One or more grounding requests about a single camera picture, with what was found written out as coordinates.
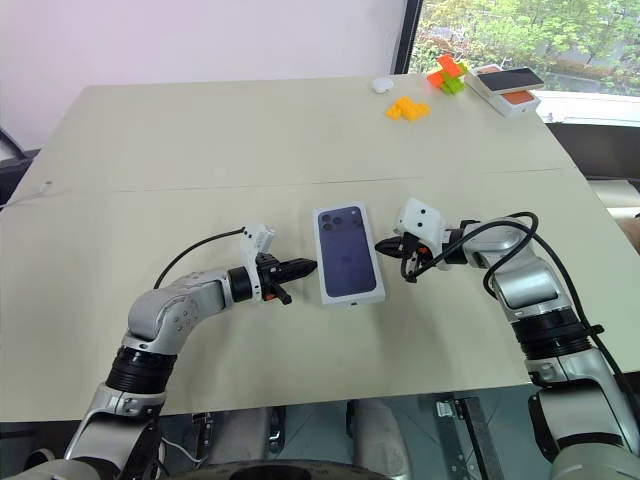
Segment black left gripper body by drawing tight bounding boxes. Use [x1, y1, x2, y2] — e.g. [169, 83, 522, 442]
[255, 252, 294, 307]

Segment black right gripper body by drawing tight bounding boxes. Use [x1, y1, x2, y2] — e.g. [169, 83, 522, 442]
[399, 232, 436, 264]

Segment phone box lid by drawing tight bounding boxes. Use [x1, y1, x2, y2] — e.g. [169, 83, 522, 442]
[312, 202, 390, 310]

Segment black smartphone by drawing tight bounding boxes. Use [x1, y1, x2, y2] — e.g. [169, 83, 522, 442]
[477, 67, 545, 95]

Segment yellow toy block cluster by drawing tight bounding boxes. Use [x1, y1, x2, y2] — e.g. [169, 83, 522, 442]
[384, 97, 431, 123]

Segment green toy block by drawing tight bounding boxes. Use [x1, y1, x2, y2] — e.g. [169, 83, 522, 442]
[439, 64, 469, 96]

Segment grey rounded shape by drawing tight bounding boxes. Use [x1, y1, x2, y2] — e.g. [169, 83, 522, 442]
[349, 399, 409, 469]

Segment orange toy block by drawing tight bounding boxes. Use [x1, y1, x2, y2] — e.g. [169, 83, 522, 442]
[426, 54, 464, 87]

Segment black furniture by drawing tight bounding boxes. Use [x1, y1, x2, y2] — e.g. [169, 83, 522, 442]
[547, 121, 640, 181]

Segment white window sill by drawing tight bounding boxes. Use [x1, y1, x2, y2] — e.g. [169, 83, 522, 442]
[534, 89, 640, 124]

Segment green trees outside window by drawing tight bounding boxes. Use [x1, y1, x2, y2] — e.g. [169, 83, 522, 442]
[412, 0, 640, 96]

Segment black chair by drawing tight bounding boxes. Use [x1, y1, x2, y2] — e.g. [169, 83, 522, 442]
[0, 127, 41, 211]

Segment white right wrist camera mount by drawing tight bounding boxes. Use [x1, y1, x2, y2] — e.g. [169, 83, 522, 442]
[392, 197, 447, 256]

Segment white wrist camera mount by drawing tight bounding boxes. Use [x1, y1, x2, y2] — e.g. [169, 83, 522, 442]
[392, 197, 447, 256]
[240, 223, 276, 304]

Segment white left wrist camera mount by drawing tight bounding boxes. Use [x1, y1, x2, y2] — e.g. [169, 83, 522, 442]
[240, 223, 276, 304]

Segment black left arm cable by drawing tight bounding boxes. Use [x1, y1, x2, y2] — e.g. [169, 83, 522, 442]
[153, 228, 247, 289]

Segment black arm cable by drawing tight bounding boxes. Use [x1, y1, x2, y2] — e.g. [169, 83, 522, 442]
[153, 228, 247, 289]
[399, 212, 640, 396]

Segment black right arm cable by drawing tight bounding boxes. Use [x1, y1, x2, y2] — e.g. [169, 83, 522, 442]
[399, 212, 640, 396]

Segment metal frame bar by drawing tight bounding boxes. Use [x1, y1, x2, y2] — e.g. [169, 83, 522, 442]
[434, 397, 501, 480]

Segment white floor cable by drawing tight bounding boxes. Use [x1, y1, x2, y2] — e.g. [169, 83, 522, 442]
[162, 439, 206, 464]

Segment black window frame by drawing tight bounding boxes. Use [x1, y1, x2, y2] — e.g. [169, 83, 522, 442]
[390, 0, 425, 76]

